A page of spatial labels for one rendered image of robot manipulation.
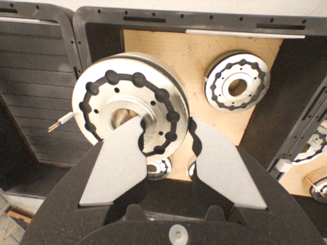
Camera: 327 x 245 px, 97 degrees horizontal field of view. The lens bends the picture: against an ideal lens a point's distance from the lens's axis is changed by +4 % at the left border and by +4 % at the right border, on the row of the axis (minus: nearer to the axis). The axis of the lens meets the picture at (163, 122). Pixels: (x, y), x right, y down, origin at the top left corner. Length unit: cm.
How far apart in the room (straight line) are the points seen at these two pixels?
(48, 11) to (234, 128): 35
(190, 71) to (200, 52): 4
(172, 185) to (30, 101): 42
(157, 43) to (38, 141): 43
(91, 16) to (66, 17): 3
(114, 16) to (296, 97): 25
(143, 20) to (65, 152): 42
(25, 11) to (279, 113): 35
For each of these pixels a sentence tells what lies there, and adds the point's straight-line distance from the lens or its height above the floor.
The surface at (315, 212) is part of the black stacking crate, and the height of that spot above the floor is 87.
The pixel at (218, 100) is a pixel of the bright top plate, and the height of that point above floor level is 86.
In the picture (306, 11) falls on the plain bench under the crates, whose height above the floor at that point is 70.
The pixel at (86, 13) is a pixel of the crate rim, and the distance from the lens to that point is 21.
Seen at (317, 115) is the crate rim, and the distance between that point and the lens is 27.
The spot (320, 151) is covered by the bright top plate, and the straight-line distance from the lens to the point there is 43.
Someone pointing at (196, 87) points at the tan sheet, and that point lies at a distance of 29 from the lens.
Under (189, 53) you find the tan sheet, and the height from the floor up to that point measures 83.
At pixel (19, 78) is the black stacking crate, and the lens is 45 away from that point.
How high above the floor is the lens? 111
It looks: 59 degrees down
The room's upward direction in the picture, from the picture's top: 168 degrees counter-clockwise
